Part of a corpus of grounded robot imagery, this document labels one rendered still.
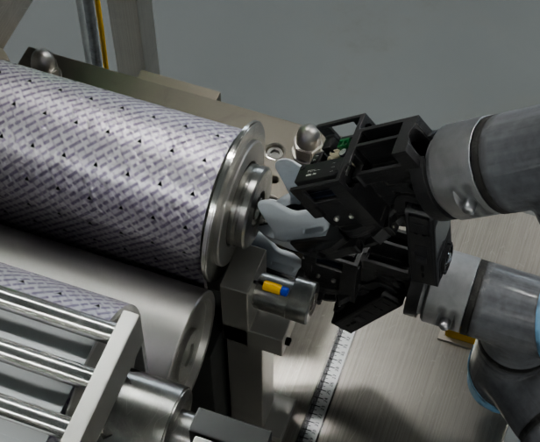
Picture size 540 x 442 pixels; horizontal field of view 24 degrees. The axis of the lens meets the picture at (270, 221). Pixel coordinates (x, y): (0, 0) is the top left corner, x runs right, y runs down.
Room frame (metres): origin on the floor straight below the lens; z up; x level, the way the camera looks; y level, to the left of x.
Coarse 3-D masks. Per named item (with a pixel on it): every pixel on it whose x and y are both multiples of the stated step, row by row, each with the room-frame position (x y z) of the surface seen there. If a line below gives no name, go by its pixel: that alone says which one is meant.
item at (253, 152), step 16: (256, 144) 0.66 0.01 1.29; (224, 160) 0.62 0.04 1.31; (240, 160) 0.62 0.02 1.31; (256, 160) 0.65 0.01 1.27; (240, 176) 0.62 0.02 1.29; (224, 192) 0.60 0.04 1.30; (224, 208) 0.59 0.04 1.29; (224, 224) 0.58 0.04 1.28; (224, 240) 0.58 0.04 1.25; (224, 256) 0.58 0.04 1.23
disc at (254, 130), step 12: (252, 120) 0.67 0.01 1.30; (240, 132) 0.65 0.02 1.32; (252, 132) 0.66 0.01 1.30; (264, 132) 0.69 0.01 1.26; (240, 144) 0.63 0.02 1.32; (264, 144) 0.69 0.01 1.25; (228, 156) 0.62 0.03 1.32; (228, 168) 0.61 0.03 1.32; (228, 180) 0.60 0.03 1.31; (216, 192) 0.59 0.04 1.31; (216, 204) 0.58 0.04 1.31; (216, 216) 0.58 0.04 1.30; (204, 240) 0.56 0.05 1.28; (204, 252) 0.56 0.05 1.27; (204, 264) 0.55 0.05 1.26; (216, 264) 0.57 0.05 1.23; (228, 264) 0.60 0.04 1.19; (204, 276) 0.55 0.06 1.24; (216, 276) 0.57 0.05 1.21
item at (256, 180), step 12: (252, 168) 0.63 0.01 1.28; (264, 168) 0.64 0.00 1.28; (240, 180) 0.62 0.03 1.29; (252, 180) 0.62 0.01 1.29; (264, 180) 0.63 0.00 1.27; (240, 192) 0.61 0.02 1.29; (252, 192) 0.61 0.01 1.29; (264, 192) 0.63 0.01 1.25; (240, 204) 0.60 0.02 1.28; (252, 204) 0.60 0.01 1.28; (240, 216) 0.59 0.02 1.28; (252, 216) 0.61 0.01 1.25; (228, 228) 0.59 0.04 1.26; (240, 228) 0.58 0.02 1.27; (252, 228) 0.60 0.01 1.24; (228, 240) 0.58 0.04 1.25; (240, 240) 0.58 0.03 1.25; (252, 240) 0.60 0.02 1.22
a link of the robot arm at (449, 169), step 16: (448, 128) 0.58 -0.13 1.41; (464, 128) 0.57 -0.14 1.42; (432, 144) 0.57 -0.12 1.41; (448, 144) 0.56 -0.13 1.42; (464, 144) 0.55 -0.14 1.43; (432, 160) 0.55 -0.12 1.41; (448, 160) 0.55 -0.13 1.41; (464, 160) 0.54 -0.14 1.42; (432, 176) 0.54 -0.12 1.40; (448, 176) 0.54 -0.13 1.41; (464, 176) 0.53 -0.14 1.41; (432, 192) 0.54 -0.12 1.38; (448, 192) 0.53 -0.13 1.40; (464, 192) 0.53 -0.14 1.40; (448, 208) 0.53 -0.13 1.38; (464, 208) 0.52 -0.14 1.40; (480, 208) 0.52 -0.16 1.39
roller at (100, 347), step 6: (96, 348) 0.40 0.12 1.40; (102, 348) 0.41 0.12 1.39; (96, 354) 0.40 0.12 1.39; (90, 360) 0.39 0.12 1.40; (96, 360) 0.40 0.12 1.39; (90, 366) 0.39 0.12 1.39; (132, 366) 0.44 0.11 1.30; (78, 390) 0.37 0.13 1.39; (84, 390) 0.38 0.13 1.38; (78, 396) 0.37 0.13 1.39; (72, 402) 0.36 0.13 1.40; (78, 402) 0.37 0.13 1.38; (72, 408) 0.36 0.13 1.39; (72, 414) 0.36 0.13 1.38
